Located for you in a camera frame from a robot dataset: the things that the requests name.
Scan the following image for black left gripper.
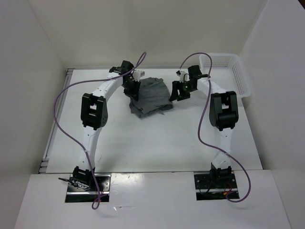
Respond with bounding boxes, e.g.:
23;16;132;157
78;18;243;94
122;78;141;101

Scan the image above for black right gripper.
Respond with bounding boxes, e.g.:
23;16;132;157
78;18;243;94
169;80;196;102

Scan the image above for grey shorts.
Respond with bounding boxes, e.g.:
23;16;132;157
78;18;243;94
129;77;173;119

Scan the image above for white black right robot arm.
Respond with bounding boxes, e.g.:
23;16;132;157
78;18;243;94
170;65;239;187

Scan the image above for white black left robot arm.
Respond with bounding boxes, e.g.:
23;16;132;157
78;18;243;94
72;61;145;191

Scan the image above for white plastic basket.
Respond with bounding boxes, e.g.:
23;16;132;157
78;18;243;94
199;53;251;98

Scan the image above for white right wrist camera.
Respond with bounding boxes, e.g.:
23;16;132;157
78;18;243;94
176;70;189;83

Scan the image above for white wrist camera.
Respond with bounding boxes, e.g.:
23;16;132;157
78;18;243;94
176;70;189;83
132;70;145;82

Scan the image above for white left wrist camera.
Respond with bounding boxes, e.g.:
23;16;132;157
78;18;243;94
132;70;145;82

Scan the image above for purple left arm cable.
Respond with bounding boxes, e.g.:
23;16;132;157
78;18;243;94
53;52;147;210

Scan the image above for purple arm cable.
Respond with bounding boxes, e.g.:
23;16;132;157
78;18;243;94
53;52;147;210
178;52;252;203

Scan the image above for aluminium table frame rail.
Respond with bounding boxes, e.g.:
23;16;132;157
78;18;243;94
38;68;74;174

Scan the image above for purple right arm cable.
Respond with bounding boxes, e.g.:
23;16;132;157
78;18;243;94
178;52;252;203

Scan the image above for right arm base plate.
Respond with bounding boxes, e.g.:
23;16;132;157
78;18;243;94
193;172;240;201

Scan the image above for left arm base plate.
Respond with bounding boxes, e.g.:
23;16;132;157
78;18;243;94
65;174;111;203

